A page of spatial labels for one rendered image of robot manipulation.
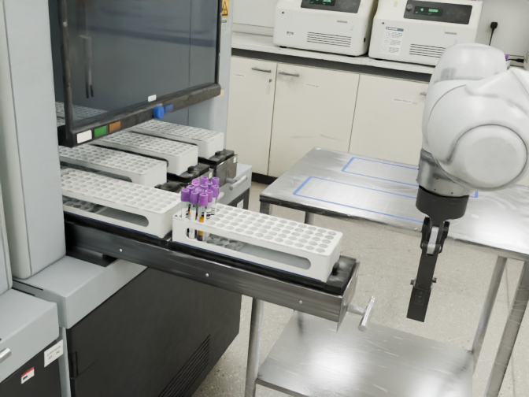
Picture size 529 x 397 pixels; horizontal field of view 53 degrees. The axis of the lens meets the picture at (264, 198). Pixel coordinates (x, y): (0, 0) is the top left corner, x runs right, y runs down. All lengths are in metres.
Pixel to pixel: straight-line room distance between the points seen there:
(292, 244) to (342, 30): 2.39
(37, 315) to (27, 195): 0.20
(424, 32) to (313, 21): 0.63
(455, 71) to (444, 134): 0.17
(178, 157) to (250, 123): 2.18
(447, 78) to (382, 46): 2.39
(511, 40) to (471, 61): 2.98
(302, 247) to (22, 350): 0.48
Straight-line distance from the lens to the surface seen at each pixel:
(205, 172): 1.37
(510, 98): 0.63
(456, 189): 0.81
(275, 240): 0.91
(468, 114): 0.60
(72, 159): 1.28
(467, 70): 0.76
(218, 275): 0.95
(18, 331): 0.94
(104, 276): 1.07
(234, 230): 0.93
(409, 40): 3.13
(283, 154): 3.42
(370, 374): 1.58
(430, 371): 1.66
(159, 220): 0.99
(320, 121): 3.29
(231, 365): 1.97
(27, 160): 0.98
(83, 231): 1.09
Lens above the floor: 1.27
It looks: 22 degrees down
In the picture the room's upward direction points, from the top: 5 degrees clockwise
